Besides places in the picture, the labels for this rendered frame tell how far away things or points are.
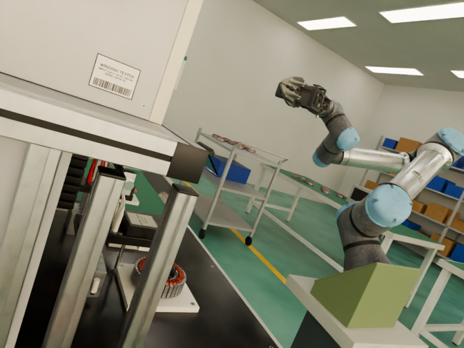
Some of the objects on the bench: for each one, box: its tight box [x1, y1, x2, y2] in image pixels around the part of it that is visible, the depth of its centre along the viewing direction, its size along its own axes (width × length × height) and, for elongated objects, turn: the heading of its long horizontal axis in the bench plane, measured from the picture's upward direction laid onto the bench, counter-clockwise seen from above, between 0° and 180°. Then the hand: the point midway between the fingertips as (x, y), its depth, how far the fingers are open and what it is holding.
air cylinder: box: [65, 203, 84, 235], centre depth 84 cm, size 5×8×6 cm
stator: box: [131, 257, 186, 298], centre depth 71 cm, size 11×11×4 cm
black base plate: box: [14, 200, 279, 348], centre depth 81 cm, size 47×64×2 cm
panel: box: [4, 151, 73, 348], centre depth 66 cm, size 1×66×30 cm, turn 143°
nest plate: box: [114, 263, 200, 312], centre depth 71 cm, size 15×15×1 cm
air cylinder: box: [87, 253, 107, 298], centre depth 63 cm, size 5×8×6 cm
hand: (281, 83), depth 96 cm, fingers closed
